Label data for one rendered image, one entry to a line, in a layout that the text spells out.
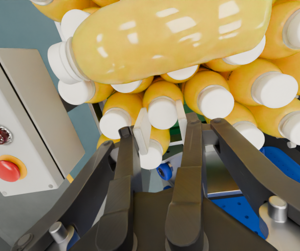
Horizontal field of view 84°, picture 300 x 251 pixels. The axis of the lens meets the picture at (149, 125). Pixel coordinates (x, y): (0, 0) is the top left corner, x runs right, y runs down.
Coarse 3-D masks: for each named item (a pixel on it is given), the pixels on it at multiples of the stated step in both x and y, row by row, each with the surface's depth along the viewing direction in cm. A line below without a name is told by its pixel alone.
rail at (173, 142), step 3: (174, 135) 36; (177, 135) 36; (180, 135) 36; (171, 138) 35; (174, 138) 35; (177, 138) 35; (180, 138) 34; (171, 141) 34; (174, 141) 34; (177, 141) 34; (180, 141) 34; (171, 144) 34; (174, 144) 34; (177, 144) 34
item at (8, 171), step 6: (0, 162) 22; (6, 162) 22; (0, 168) 23; (6, 168) 23; (12, 168) 23; (0, 174) 23; (6, 174) 23; (12, 174) 23; (18, 174) 23; (6, 180) 24; (12, 180) 23
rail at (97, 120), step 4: (56, 24) 27; (60, 24) 27; (60, 28) 27; (60, 32) 27; (60, 36) 28; (64, 40) 28; (88, 104) 32; (92, 104) 32; (96, 104) 34; (92, 108) 32; (96, 108) 33; (92, 112) 33; (96, 112) 33; (100, 112) 35; (96, 116) 33; (100, 116) 35; (96, 120) 33; (96, 124) 34; (100, 132) 34
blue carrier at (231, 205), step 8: (216, 200) 37; (224, 200) 36; (232, 200) 36; (240, 200) 35; (224, 208) 34; (232, 208) 34; (240, 208) 34; (248, 208) 33; (240, 216) 32; (248, 216) 32; (256, 216) 31; (248, 224) 30; (256, 224) 30; (256, 232) 29
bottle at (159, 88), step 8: (160, 80) 27; (152, 88) 24; (160, 88) 24; (168, 88) 24; (176, 88) 25; (144, 96) 25; (152, 96) 23; (160, 96) 22; (168, 96) 23; (176, 96) 23; (144, 104) 25
